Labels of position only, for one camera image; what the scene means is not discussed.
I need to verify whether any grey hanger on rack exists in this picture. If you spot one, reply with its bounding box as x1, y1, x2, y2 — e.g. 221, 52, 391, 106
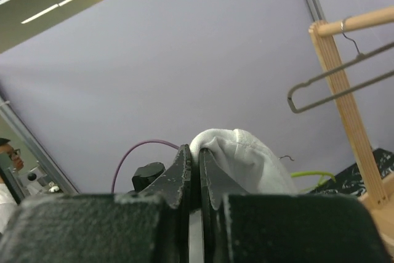
287, 16, 394, 115

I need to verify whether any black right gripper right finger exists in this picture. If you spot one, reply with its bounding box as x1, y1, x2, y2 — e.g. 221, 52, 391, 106
199, 149, 390, 263

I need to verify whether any white skirt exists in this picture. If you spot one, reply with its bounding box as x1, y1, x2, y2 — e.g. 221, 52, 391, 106
190, 129, 298, 195

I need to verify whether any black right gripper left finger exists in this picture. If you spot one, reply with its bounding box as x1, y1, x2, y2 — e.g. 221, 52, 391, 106
1, 145, 191, 262

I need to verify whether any person with glasses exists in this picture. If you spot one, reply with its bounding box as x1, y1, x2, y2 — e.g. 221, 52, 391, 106
1, 137, 24, 236

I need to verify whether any wooden clothes rack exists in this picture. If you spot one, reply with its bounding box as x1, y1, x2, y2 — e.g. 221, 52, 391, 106
308, 6, 393, 255

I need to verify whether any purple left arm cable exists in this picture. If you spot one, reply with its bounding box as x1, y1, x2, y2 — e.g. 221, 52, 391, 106
111, 139, 180, 193

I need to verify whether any lime green plastic hanger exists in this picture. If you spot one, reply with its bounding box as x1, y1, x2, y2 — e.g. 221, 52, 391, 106
291, 170, 337, 192

